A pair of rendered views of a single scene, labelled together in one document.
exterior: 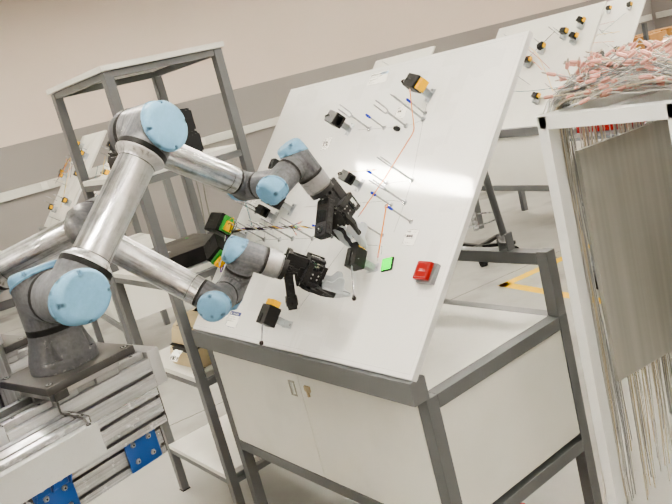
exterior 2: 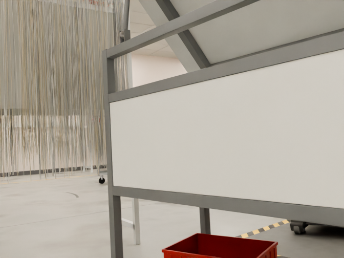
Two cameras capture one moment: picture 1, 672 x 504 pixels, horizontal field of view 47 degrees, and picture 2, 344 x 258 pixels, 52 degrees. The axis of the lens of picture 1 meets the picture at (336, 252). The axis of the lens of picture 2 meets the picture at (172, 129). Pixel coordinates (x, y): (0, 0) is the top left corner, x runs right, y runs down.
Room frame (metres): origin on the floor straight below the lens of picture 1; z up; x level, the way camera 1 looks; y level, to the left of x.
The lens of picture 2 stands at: (3.71, -0.48, 0.57)
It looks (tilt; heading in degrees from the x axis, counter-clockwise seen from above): 2 degrees up; 174
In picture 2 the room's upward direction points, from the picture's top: 3 degrees counter-clockwise
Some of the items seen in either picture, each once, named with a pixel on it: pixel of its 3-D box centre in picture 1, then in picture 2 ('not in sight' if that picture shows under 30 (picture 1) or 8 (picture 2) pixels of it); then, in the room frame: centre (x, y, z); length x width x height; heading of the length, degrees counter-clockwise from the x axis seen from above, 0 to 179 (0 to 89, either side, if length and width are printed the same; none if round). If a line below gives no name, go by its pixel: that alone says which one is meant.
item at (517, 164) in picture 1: (536, 124); not in sight; (6.31, -1.88, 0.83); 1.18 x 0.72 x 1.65; 28
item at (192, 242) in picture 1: (180, 253); not in sight; (3.04, 0.61, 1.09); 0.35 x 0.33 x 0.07; 35
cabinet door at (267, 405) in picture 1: (265, 405); not in sight; (2.48, 0.37, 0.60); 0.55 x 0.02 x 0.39; 35
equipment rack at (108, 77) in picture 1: (198, 286); not in sight; (3.12, 0.60, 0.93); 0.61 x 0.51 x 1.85; 35
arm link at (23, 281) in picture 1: (42, 293); not in sight; (1.65, 0.65, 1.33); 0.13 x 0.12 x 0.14; 44
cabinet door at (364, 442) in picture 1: (366, 442); not in sight; (2.03, 0.05, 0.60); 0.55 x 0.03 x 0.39; 35
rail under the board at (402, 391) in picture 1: (287, 358); not in sight; (2.25, 0.23, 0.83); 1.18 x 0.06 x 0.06; 35
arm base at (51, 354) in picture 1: (58, 342); not in sight; (1.66, 0.65, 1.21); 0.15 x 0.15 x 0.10
